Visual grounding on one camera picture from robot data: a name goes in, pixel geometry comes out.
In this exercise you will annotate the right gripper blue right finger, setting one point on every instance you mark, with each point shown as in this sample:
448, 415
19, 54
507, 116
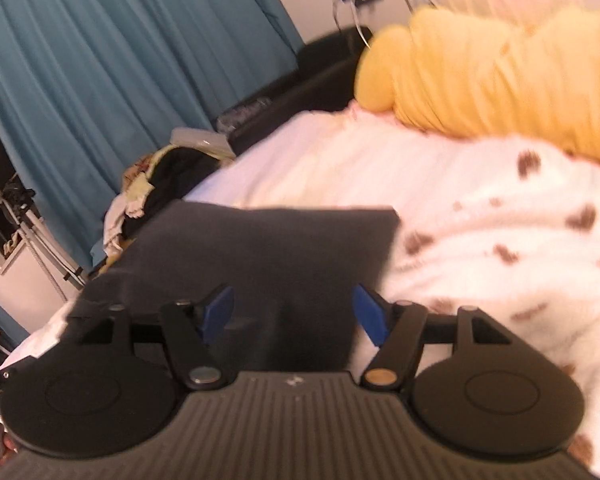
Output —
396, 331

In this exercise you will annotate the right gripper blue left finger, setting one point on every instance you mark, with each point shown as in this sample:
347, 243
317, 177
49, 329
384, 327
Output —
189, 329

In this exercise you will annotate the black drawstring pants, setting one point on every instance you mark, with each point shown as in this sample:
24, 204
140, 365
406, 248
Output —
293, 272

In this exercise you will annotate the pile of clothes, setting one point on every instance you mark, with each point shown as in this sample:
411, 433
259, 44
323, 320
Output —
156, 180

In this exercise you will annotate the white spotted plush blanket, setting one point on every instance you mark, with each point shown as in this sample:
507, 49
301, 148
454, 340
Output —
511, 227

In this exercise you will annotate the pastel bed sheet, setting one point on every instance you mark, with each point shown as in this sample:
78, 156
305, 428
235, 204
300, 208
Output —
348, 160

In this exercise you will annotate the teal curtain left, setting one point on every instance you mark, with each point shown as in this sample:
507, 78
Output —
12, 333

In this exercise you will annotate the teal curtain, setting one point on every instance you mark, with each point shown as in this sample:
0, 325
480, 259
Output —
89, 86
12, 333

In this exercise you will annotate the clear plastic bag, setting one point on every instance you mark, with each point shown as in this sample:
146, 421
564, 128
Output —
233, 119

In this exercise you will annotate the black leather armchair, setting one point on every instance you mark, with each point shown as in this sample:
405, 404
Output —
322, 82

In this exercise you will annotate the teal curtain right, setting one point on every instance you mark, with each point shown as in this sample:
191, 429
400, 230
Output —
89, 86

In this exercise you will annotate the yellow pillow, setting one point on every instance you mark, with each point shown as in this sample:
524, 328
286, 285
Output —
470, 77

